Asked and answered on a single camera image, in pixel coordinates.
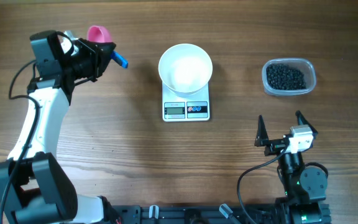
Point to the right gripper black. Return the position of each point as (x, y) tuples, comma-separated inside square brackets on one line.
[(273, 145)]

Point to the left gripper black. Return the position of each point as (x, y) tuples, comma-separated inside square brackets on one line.
[(99, 59)]

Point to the pink scoop with blue handle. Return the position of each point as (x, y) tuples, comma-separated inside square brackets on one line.
[(100, 34)]

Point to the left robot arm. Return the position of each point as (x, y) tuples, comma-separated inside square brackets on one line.
[(33, 186)]

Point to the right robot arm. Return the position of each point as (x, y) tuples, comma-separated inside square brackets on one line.
[(305, 184)]

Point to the white bowl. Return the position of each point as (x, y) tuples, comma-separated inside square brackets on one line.
[(185, 68)]

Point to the white digital kitchen scale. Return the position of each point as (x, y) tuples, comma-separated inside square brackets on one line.
[(180, 107)]

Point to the black beans pile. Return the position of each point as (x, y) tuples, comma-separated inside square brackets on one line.
[(284, 77)]

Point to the clear plastic container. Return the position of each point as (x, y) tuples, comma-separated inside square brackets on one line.
[(303, 65)]

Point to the black mounting rail base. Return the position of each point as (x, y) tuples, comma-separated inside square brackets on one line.
[(254, 213)]

